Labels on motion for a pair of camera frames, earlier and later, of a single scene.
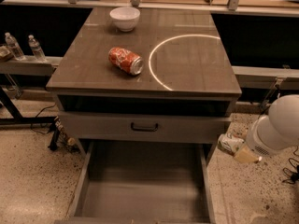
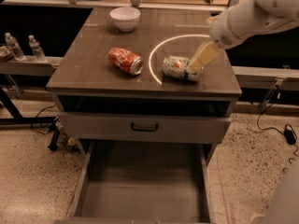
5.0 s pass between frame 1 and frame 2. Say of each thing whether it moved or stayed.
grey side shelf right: stayed
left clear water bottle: stayed
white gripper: moved
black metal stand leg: stayed
